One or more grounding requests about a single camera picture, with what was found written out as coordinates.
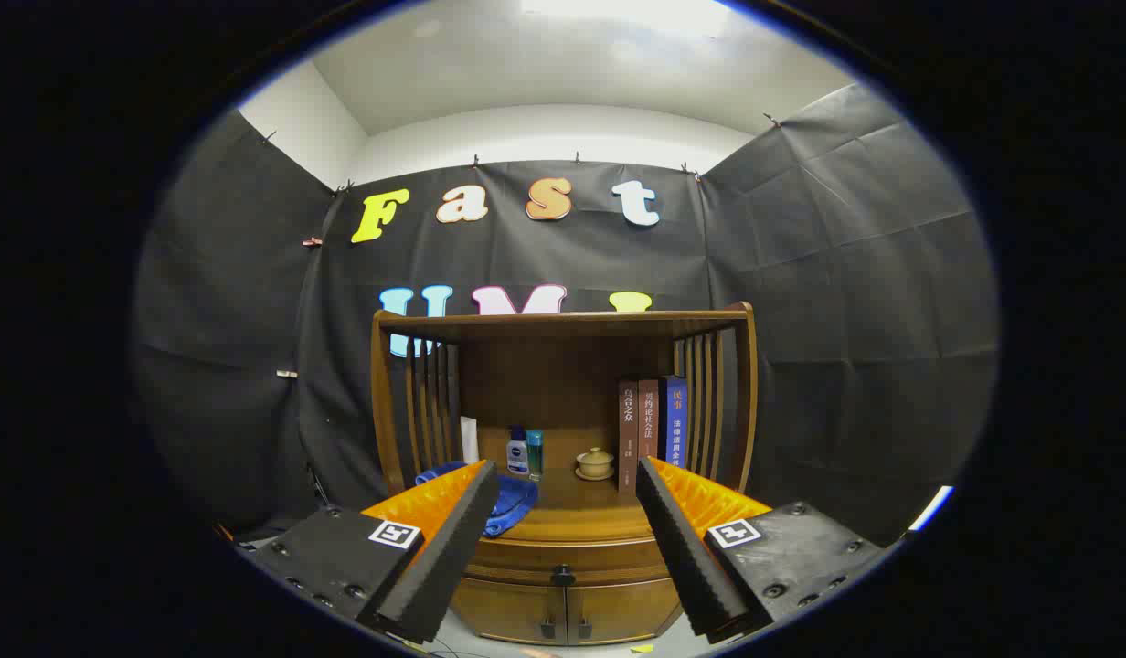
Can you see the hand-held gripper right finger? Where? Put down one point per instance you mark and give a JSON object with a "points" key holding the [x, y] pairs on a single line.
{"points": [[682, 548]]}

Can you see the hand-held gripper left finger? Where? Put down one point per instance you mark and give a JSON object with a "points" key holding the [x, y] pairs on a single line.
{"points": [[453, 548]]}

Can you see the wooden drawer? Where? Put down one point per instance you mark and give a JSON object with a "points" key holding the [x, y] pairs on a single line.
{"points": [[609, 557]]}

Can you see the wooden countertop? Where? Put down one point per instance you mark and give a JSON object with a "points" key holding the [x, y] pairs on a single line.
{"points": [[581, 503]]}

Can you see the wooden cabinet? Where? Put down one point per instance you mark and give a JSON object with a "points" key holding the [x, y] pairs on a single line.
{"points": [[545, 375]]}

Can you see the blue folded towel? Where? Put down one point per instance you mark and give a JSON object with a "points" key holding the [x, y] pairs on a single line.
{"points": [[517, 503]]}

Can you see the white card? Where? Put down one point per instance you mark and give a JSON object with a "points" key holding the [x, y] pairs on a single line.
{"points": [[469, 440]]}

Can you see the beige saucer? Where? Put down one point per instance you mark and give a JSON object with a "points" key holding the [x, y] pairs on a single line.
{"points": [[595, 476]]}

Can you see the white bottle with blue cap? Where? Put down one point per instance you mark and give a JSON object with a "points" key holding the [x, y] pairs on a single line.
{"points": [[517, 452]]}

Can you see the beige lidded teacup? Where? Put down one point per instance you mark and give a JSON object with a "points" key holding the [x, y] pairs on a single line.
{"points": [[596, 460]]}

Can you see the teal translucent bottle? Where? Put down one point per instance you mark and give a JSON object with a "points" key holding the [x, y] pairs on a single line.
{"points": [[535, 452]]}

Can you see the blue book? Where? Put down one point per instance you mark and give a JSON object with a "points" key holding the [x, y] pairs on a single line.
{"points": [[675, 420]]}

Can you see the dark brown book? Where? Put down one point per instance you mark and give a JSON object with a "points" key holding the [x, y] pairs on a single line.
{"points": [[628, 429]]}

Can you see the reddish brown book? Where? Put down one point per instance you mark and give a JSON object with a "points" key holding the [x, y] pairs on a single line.
{"points": [[649, 420]]}

